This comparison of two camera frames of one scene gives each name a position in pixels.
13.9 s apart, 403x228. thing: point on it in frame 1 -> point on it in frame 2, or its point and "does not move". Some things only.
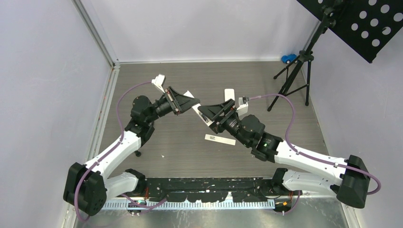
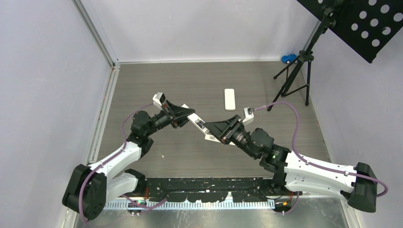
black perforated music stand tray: x=367 y=26 does not move
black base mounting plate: x=252 y=189 does not move
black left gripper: x=180 y=103 -> x=178 y=115
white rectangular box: x=207 y=121 -> x=197 y=121
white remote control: x=229 y=93 does not move
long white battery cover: x=220 y=139 does not move
